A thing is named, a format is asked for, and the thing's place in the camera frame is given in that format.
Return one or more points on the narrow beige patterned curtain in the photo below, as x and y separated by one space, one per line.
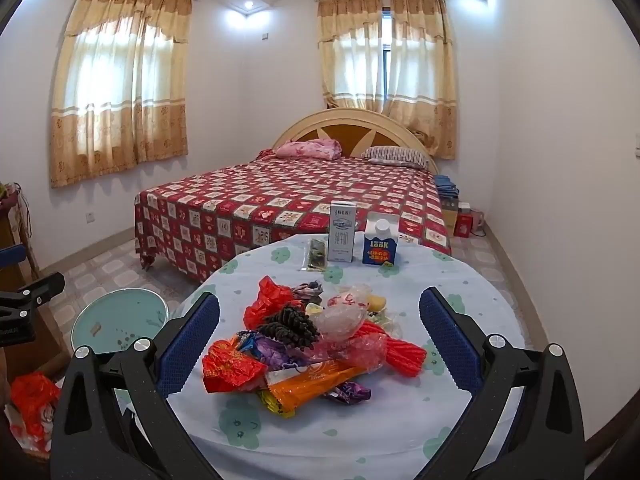
350 50

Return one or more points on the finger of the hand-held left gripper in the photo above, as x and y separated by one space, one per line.
11 257
40 287

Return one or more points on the wide beige patterned curtain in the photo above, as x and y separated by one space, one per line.
115 85

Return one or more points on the teal metal rimmed bin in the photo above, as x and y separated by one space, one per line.
115 315

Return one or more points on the small purple foil wrapper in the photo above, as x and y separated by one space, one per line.
350 392

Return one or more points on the small blue gable carton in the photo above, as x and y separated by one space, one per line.
380 245

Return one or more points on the pink floral pillow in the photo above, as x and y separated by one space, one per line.
310 149

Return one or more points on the dark pine cone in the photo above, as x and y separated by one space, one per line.
282 337
297 320

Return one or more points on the blue cloud print tablecloth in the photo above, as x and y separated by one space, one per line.
375 435

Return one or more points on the tall white blue carton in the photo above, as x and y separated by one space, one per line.
342 232

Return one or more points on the white pink kettle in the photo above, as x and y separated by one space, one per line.
477 217

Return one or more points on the small red box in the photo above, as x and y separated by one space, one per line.
465 225

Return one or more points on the long orange wrapper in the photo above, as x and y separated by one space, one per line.
315 385

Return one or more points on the striped pillow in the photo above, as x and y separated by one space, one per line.
395 156

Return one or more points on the red orange foil wrapper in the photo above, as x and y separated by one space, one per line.
232 365

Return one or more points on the red ribbed plastic wrapper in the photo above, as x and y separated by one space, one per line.
402 352

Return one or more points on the grey purple wrapper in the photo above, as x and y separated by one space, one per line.
306 290

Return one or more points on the clear red print plastic bag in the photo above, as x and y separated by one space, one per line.
340 317

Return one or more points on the brown cardboard box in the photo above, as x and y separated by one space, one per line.
450 215

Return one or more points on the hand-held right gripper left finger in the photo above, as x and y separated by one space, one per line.
192 340

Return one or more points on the stack of blue cloths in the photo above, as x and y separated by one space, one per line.
446 186

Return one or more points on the red floor plastic bag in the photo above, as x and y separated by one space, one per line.
32 400

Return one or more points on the yellow sponge piece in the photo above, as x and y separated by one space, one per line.
377 302

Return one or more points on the bed with red quilt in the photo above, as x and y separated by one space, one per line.
300 195

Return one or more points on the long beige patterned curtain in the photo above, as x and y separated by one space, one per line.
425 75

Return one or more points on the round ceiling light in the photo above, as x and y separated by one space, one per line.
248 5

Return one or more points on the brown wooden cabinet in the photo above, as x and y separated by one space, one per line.
15 280

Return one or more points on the dark flat snack packet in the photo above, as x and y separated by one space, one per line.
314 255

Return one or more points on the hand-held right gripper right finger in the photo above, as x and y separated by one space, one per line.
447 335

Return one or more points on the beige wooden bed headboard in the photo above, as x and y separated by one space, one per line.
345 127

